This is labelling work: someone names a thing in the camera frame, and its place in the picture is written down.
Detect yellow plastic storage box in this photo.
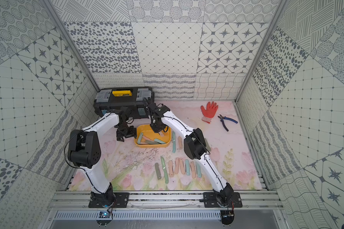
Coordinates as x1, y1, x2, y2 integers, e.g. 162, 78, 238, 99
134, 125, 172, 148

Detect long teal knife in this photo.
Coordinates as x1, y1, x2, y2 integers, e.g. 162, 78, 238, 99
172, 131, 176, 153

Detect pale pink knife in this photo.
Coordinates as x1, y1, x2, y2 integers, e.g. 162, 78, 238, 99
174, 158, 179, 174

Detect grey green knife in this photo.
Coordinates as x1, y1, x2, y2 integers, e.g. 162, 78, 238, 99
154, 163, 161, 180

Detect beige pink knife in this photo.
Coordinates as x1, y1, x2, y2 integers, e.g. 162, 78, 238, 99
168, 160, 174, 177

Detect long green knife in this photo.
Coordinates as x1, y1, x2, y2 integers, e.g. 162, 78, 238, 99
161, 156, 169, 184

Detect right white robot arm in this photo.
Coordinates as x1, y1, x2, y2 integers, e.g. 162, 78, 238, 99
143, 97, 234, 207

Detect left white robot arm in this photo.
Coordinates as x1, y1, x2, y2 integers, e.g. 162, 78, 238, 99
67, 107, 137, 208

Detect light teal folding knife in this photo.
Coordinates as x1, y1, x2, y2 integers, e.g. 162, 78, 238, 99
154, 138, 166, 144

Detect black plastic toolbox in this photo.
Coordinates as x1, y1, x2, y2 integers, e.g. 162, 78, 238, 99
93, 87, 154, 119

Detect floral pink table mat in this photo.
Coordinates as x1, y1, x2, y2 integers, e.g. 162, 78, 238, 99
67, 101, 263, 191

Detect red work glove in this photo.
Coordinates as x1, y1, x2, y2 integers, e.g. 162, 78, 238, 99
200, 101, 218, 124

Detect blue handled pliers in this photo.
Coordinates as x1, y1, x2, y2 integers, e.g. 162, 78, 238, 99
217, 114, 239, 132

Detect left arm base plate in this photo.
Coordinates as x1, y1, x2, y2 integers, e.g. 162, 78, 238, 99
88, 192, 130, 208

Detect aluminium frame rail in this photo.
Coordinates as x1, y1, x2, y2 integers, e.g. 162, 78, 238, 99
47, 190, 284, 210

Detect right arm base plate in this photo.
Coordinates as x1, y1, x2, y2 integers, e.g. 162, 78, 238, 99
199, 192, 243, 208

